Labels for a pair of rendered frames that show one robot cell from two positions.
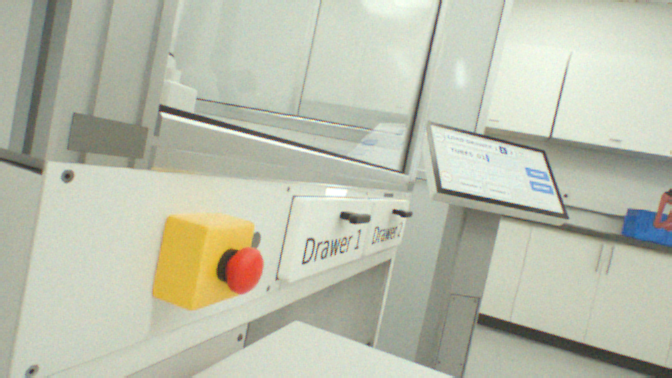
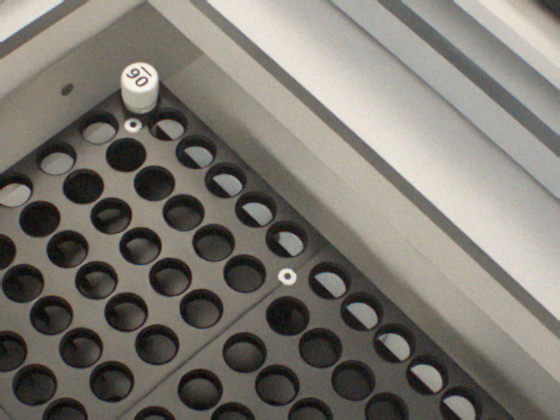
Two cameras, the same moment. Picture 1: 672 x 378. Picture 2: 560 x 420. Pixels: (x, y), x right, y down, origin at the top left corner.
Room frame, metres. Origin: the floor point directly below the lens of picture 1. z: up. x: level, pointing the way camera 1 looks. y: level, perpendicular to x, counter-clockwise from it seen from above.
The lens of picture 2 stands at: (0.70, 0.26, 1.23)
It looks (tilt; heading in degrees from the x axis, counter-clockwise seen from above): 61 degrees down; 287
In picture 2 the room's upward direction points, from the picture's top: 9 degrees clockwise
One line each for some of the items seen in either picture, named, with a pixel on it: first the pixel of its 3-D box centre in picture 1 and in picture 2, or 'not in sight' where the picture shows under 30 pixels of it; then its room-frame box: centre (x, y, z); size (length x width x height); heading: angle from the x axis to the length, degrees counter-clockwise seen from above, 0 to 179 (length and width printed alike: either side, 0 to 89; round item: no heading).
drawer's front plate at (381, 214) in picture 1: (386, 224); not in sight; (1.00, -0.11, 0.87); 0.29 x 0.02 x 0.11; 159
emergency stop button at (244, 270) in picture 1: (240, 268); not in sight; (0.38, 0.07, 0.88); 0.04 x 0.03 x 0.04; 159
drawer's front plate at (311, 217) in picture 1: (333, 232); not in sight; (0.71, 0.00, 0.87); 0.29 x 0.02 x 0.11; 159
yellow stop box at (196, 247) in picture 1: (209, 258); not in sight; (0.39, 0.10, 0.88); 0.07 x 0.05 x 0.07; 159
